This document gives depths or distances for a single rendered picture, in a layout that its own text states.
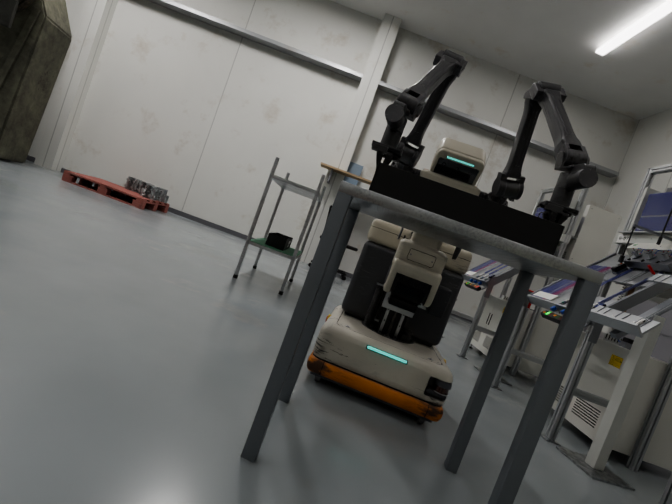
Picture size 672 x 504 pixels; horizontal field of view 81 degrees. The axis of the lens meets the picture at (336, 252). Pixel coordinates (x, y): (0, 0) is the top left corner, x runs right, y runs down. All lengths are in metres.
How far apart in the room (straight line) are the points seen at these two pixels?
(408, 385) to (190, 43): 7.24
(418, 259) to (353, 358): 0.52
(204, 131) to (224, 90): 0.80
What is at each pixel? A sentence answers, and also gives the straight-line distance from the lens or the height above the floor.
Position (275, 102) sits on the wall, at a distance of 7.48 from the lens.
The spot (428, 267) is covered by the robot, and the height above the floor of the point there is 0.66.
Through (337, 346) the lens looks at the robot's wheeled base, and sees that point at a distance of 1.77.
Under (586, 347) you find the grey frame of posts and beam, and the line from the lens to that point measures 2.59.
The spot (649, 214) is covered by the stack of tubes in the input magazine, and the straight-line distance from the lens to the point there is 3.37.
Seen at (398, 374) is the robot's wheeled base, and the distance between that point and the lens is 1.79.
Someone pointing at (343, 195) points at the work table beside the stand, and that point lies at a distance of 1.05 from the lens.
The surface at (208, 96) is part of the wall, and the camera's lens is 7.75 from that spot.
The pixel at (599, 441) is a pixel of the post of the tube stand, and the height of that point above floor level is 0.14.
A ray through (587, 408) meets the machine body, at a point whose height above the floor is 0.20.
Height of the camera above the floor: 0.66
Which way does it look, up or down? 3 degrees down
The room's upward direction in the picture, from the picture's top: 20 degrees clockwise
